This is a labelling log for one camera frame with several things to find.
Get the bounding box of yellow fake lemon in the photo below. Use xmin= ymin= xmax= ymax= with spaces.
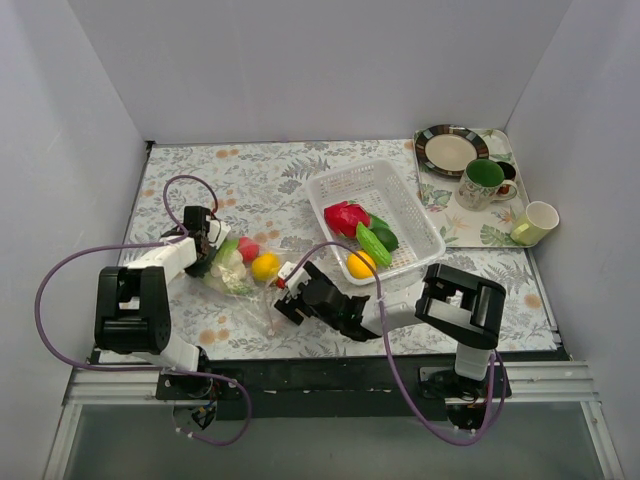
xmin=346 ymin=250 xmax=377 ymax=280

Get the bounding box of clear zip top bag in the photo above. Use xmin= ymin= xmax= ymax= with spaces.
xmin=197 ymin=234 xmax=302 ymax=337

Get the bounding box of red fake dragon fruit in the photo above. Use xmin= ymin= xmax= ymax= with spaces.
xmin=324 ymin=201 xmax=371 ymax=238

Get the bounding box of green fake bitter gourd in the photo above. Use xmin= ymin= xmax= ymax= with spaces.
xmin=356 ymin=222 xmax=392 ymax=267

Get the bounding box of green fake avocado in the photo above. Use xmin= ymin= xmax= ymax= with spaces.
xmin=369 ymin=214 xmax=399 ymax=252

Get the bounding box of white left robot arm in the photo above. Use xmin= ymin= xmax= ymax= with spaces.
xmin=94 ymin=206 xmax=229 ymax=400

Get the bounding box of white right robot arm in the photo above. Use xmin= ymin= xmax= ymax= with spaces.
xmin=274 ymin=261 xmax=506 ymax=398

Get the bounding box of small red fake fruit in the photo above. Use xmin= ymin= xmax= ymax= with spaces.
xmin=237 ymin=236 xmax=260 ymax=264

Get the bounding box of white fake cauliflower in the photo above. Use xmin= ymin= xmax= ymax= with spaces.
xmin=204 ymin=250 xmax=247 ymax=295

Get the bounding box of floral patterned table mat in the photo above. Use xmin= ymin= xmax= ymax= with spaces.
xmin=121 ymin=139 xmax=558 ymax=360

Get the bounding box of white plastic mesh basket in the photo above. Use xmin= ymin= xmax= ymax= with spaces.
xmin=305 ymin=159 xmax=445 ymax=280

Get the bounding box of floral leaf pattern tray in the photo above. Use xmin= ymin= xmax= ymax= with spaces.
xmin=413 ymin=124 xmax=528 ymax=248

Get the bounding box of striped rim ceramic plate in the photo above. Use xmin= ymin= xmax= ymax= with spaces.
xmin=413 ymin=124 xmax=489 ymax=178

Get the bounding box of floral mug green inside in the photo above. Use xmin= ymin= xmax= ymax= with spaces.
xmin=454 ymin=159 xmax=518 ymax=212

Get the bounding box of small dark cup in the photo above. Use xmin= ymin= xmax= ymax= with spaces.
xmin=497 ymin=161 xmax=517 ymax=181

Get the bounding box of pale green cup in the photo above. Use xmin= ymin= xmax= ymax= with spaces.
xmin=510 ymin=201 xmax=560 ymax=247

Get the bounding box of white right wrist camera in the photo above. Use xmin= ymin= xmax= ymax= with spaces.
xmin=276 ymin=261 xmax=309 ymax=291

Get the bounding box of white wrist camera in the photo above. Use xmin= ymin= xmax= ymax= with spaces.
xmin=276 ymin=261 xmax=309 ymax=291
xmin=207 ymin=219 xmax=231 ymax=249

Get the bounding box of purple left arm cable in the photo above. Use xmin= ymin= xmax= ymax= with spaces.
xmin=33 ymin=174 xmax=254 ymax=447

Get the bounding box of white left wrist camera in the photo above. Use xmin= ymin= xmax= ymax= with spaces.
xmin=207 ymin=219 xmax=231 ymax=249

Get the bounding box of aluminium frame rail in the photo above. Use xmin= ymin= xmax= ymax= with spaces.
xmin=65 ymin=358 xmax=599 ymax=405

